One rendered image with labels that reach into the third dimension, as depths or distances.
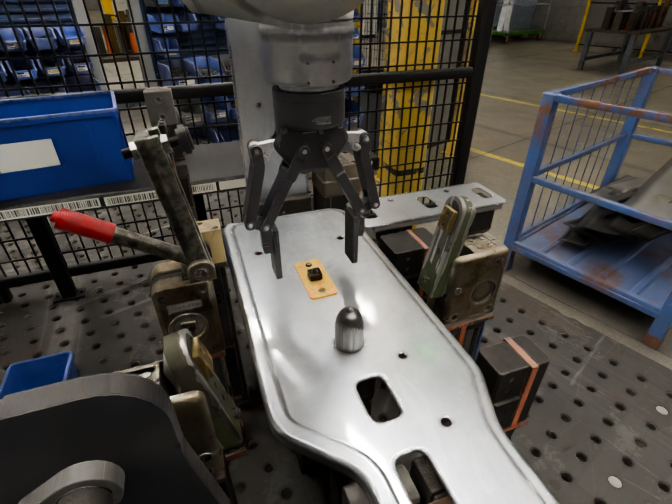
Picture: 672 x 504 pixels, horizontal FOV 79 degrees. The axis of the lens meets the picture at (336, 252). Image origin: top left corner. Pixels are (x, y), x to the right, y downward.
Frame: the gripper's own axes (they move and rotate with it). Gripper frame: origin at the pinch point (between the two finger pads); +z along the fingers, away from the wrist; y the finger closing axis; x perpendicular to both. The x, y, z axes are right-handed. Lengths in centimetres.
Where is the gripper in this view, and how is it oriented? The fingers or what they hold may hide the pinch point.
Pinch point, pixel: (314, 250)
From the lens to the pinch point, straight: 52.7
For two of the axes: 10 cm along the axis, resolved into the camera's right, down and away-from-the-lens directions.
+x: -3.4, -5.1, 7.9
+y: 9.4, -1.9, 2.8
